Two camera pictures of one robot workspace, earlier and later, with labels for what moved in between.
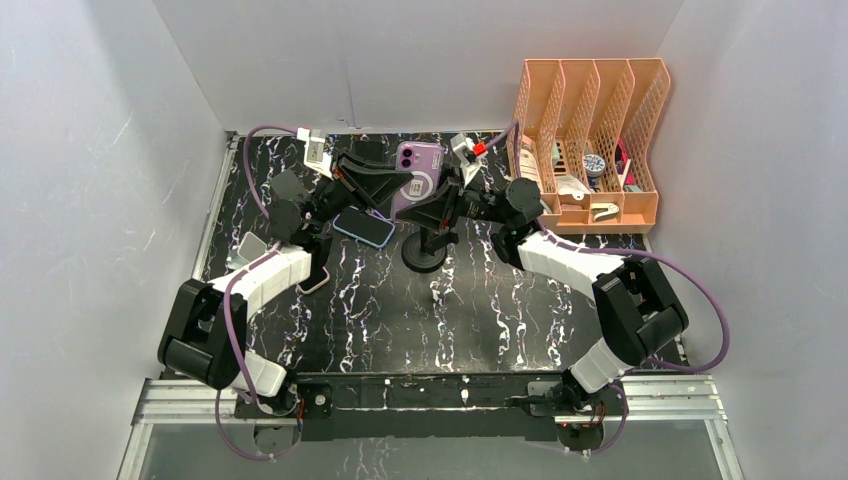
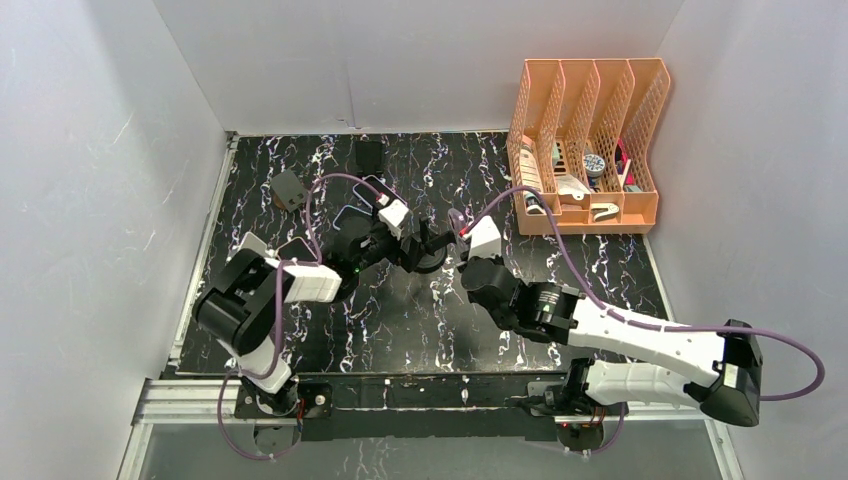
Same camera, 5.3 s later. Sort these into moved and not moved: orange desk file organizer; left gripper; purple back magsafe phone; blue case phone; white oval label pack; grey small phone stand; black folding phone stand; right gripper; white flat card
Moved: left gripper; right gripper; purple back magsafe phone
Not moved: blue case phone; black folding phone stand; grey small phone stand; orange desk file organizer; white oval label pack; white flat card
